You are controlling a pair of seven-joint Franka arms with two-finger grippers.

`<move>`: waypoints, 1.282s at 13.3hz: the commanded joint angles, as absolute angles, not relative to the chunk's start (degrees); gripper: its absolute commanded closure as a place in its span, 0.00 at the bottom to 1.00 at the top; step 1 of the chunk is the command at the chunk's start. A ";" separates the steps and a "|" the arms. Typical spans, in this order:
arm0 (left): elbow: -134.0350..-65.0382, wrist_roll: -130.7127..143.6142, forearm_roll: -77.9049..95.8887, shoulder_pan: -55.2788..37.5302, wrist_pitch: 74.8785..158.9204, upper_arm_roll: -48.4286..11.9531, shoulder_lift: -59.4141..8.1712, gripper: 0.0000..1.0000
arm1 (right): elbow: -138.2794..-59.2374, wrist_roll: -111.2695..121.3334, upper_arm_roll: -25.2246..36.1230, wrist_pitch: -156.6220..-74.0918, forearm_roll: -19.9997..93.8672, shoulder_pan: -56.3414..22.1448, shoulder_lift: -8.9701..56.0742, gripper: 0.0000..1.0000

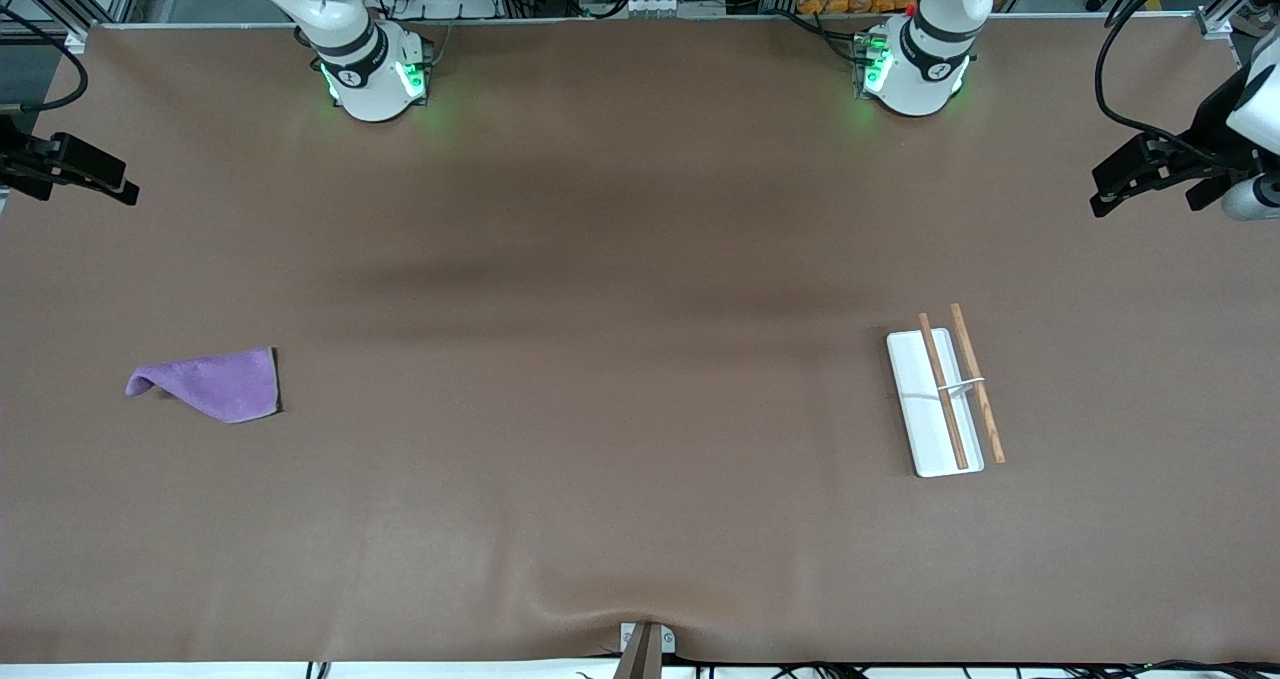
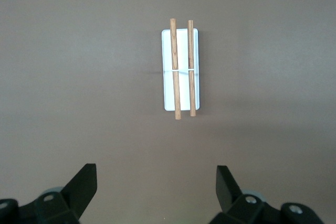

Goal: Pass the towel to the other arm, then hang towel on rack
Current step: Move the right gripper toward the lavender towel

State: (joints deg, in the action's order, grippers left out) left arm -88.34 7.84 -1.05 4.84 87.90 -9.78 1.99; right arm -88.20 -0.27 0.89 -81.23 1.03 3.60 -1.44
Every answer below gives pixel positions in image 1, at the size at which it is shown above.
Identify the white rack with wooden bars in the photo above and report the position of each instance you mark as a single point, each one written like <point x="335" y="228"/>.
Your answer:
<point x="930" y="409"/>

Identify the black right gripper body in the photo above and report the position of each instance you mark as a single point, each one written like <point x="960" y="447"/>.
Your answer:
<point x="22" y="164"/>

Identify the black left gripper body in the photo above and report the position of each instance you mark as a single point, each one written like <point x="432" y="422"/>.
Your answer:
<point x="1212" y="125"/>

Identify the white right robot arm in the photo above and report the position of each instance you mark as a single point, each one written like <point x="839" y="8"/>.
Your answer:
<point x="375" y="69"/>

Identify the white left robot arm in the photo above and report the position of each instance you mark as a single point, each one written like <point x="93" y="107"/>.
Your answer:
<point x="925" y="59"/>

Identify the grey metal bracket with post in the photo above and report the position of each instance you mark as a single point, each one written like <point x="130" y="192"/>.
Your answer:
<point x="645" y="649"/>

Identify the purple microfibre towel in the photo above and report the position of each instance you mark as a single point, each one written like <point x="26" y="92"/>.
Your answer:
<point x="225" y="384"/>

